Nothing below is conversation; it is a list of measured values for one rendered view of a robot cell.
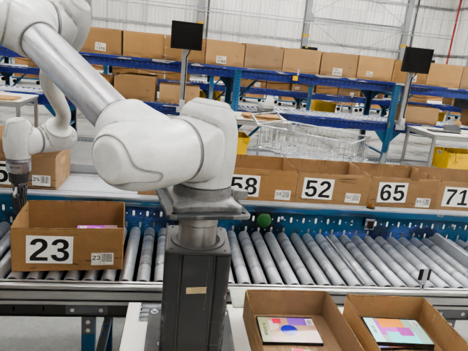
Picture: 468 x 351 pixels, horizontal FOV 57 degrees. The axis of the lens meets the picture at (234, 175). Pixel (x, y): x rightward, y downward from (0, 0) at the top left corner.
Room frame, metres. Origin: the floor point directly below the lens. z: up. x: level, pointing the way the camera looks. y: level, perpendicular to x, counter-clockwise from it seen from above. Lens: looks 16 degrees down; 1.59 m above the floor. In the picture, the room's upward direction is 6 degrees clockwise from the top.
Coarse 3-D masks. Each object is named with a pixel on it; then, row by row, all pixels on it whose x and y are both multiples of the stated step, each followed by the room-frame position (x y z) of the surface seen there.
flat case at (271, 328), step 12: (264, 324) 1.20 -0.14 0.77; (276, 324) 1.21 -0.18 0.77; (288, 324) 1.21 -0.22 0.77; (300, 324) 1.22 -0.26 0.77; (312, 324) 1.23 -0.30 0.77; (264, 336) 1.14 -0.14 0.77; (276, 336) 1.14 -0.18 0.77; (288, 336) 1.15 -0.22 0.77; (300, 336) 1.15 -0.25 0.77; (312, 336) 1.16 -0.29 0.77
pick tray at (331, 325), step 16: (256, 304) 1.27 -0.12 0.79; (272, 304) 1.28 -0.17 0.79; (288, 304) 1.29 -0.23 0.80; (304, 304) 1.29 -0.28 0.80; (320, 304) 1.30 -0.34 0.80; (320, 320) 1.27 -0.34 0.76; (336, 320) 1.19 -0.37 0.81; (256, 336) 1.04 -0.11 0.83; (320, 336) 1.18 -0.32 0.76; (336, 336) 1.17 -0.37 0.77; (352, 336) 1.08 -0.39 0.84
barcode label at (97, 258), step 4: (92, 256) 1.46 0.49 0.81; (96, 256) 1.46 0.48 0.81; (100, 256) 1.46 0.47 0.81; (104, 256) 1.47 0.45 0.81; (108, 256) 1.47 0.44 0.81; (112, 256) 1.48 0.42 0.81; (92, 260) 1.46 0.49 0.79; (96, 260) 1.46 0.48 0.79; (100, 260) 1.46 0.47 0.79; (104, 260) 1.47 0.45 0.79; (108, 260) 1.47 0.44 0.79; (112, 260) 1.48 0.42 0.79; (92, 264) 1.46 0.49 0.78; (96, 264) 1.46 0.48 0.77; (100, 264) 1.46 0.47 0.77; (104, 264) 1.47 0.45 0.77; (108, 264) 1.47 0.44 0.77; (112, 264) 1.48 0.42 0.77
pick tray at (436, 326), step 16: (352, 304) 1.24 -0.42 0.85; (368, 304) 1.31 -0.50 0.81; (384, 304) 1.31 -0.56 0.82; (400, 304) 1.32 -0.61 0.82; (416, 304) 1.33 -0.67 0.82; (352, 320) 1.21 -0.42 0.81; (416, 320) 1.33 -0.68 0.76; (432, 320) 1.26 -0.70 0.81; (368, 336) 1.09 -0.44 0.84; (432, 336) 1.24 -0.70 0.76; (448, 336) 1.17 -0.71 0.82
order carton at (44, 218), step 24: (24, 216) 1.60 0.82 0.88; (48, 216) 1.69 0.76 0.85; (72, 216) 1.71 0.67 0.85; (96, 216) 1.74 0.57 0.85; (120, 216) 1.76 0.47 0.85; (24, 240) 1.40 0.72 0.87; (96, 240) 1.46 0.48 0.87; (120, 240) 1.49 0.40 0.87; (24, 264) 1.40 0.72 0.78; (48, 264) 1.42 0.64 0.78; (72, 264) 1.44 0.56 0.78; (120, 264) 1.49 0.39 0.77
